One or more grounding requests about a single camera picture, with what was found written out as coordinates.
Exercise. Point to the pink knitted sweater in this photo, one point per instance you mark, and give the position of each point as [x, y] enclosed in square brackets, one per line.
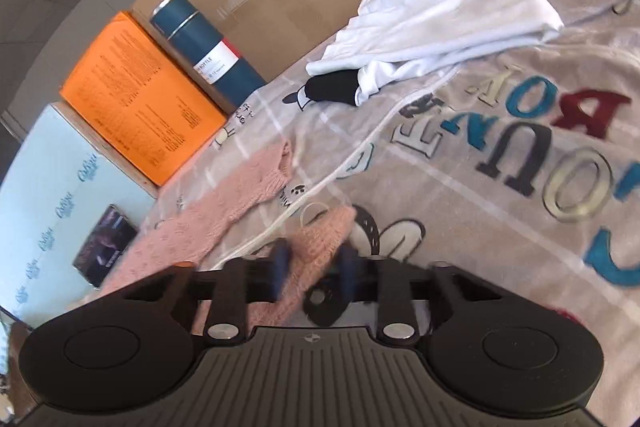
[200, 227]

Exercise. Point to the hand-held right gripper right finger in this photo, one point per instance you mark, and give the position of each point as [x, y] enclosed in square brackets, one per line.
[350, 265]

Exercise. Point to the dark blue bottle tube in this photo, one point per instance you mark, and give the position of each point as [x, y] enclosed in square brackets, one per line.
[200, 42]

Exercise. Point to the white garment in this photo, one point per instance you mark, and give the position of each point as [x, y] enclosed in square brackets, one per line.
[450, 7]

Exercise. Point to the orange box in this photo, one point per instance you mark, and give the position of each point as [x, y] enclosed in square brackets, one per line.
[135, 102]

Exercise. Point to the light blue carton box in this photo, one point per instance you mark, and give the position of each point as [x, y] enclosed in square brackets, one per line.
[50, 187]

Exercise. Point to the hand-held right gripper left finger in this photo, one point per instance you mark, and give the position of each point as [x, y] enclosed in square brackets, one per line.
[280, 263]

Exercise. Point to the dark printed card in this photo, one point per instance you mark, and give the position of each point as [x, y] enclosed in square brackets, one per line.
[105, 244]

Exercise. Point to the black cloth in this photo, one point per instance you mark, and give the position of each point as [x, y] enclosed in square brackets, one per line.
[332, 87]

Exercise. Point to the printed bed sheet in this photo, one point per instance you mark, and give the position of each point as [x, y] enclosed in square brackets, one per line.
[500, 217]

